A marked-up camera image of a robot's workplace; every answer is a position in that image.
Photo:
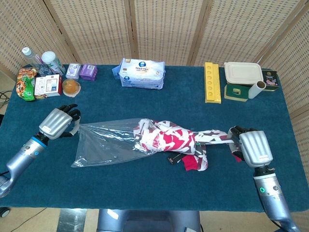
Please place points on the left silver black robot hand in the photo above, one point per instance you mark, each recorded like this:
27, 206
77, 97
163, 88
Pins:
54, 122

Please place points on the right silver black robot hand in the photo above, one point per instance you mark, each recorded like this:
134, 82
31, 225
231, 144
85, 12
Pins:
256, 147

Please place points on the clear plastic bag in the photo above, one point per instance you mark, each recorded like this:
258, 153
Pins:
103, 142

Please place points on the red white patterned garment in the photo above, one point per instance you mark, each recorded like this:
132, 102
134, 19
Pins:
176, 140

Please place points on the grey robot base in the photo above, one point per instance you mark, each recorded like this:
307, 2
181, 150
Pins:
144, 221

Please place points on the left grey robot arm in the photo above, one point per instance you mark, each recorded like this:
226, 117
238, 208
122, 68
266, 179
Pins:
21, 157

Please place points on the orange green snack bag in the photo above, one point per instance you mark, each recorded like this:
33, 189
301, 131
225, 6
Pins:
23, 87

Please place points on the white red carton box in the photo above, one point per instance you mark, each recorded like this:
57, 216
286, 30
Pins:
47, 85

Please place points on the orange jelly cup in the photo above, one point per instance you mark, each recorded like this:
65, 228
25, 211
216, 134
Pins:
71, 87

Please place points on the lavender clear soap pack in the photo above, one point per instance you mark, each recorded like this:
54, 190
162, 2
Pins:
73, 70

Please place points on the white paper roll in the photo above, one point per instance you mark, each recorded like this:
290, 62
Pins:
254, 91

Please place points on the green gold box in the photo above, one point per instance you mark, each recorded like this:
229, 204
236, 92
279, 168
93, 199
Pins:
235, 93

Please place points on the purple small box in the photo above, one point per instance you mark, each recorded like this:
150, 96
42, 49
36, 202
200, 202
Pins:
88, 71

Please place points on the white cap drink bottle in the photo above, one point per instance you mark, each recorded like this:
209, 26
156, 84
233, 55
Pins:
50, 59

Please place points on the yellow tray with holes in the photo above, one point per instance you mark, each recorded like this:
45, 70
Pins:
212, 96

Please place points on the clear water bottle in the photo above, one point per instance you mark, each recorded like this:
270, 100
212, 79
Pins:
30, 58

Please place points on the dark luncheon meat tin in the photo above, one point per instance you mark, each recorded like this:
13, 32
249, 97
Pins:
271, 78

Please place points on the beige lidded lunch box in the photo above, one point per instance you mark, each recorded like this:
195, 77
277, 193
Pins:
242, 72

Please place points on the blue carpet table mat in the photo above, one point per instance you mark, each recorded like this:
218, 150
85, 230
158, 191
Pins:
169, 108

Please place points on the white blue tissue pack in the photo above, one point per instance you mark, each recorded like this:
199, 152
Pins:
142, 75

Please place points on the steel floor plate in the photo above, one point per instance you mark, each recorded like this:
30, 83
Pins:
72, 221

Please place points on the black caster wheel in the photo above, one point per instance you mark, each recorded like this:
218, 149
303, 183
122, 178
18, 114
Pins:
4, 212

